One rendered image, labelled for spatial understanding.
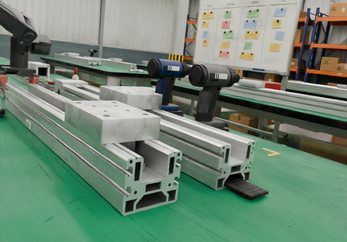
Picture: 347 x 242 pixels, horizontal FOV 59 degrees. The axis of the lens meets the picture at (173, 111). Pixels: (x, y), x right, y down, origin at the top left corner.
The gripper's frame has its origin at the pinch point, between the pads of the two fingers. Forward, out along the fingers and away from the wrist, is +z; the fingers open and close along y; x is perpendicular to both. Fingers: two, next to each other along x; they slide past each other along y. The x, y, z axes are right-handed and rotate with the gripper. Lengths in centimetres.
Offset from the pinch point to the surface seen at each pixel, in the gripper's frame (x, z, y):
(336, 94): 37, 1, 336
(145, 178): -83, 0, 0
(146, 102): -52, -6, 20
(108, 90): -42.0, -7.7, 13.7
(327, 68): 343, -39, 949
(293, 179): -88, 4, 35
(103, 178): -78, 1, -5
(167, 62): -39, -17, 36
